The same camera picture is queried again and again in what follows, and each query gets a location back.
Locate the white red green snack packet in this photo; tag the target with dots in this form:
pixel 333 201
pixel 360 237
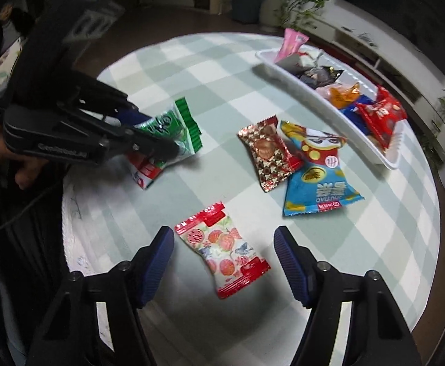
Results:
pixel 142 172

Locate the blue snack packet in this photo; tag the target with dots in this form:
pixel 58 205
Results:
pixel 354 115

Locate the dark blue plant pot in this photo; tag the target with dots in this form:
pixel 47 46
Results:
pixel 247 5

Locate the cartoon face snack packet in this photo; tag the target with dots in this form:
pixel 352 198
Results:
pixel 318 175

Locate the black gold snack packet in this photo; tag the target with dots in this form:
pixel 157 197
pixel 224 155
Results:
pixel 321 75

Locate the pink red snack bar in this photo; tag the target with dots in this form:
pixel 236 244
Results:
pixel 291 44

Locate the white plastic tray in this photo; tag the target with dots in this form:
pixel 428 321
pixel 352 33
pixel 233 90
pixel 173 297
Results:
pixel 321 108

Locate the white table cover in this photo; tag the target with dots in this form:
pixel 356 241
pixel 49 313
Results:
pixel 78 232

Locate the brown red checkered snack packet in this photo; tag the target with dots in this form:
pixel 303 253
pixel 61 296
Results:
pixel 270 152

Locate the white ribbed plant pot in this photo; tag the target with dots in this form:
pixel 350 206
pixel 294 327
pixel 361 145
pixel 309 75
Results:
pixel 272 13

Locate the red white fruit print packet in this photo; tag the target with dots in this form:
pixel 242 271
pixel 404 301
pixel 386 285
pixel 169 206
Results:
pixel 222 247

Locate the orange snack packet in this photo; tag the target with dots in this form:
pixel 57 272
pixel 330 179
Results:
pixel 344 95

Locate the person's left hand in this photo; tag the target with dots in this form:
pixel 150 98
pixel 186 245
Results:
pixel 28 175

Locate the white television cabinet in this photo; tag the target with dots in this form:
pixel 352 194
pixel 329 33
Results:
pixel 390 64

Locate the black television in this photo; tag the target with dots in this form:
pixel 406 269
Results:
pixel 398 7

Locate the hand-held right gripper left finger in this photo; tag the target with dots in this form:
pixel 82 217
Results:
pixel 155 270

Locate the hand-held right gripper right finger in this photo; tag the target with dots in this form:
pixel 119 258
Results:
pixel 293 270

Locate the trailing pothos plant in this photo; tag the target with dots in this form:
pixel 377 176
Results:
pixel 306 0

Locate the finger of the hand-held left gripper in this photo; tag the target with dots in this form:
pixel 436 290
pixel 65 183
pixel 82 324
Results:
pixel 157 148
pixel 129 116

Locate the white wrapper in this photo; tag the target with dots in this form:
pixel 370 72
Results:
pixel 311 56

